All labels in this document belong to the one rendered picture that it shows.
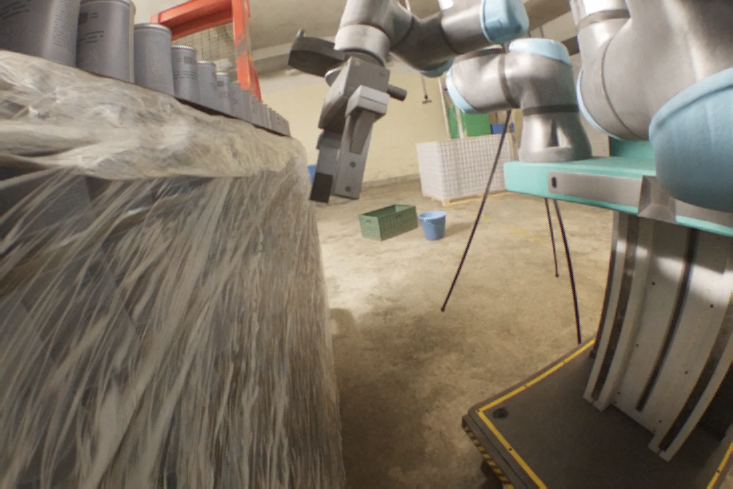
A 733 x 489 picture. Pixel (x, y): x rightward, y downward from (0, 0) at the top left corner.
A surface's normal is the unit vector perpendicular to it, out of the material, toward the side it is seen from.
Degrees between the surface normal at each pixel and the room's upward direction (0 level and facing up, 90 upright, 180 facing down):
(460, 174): 90
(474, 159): 90
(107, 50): 91
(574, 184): 90
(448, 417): 0
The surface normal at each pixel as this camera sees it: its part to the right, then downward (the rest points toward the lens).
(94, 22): 0.75, 0.04
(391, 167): 0.14, 0.18
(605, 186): -0.96, 0.20
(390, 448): -0.16, -0.97
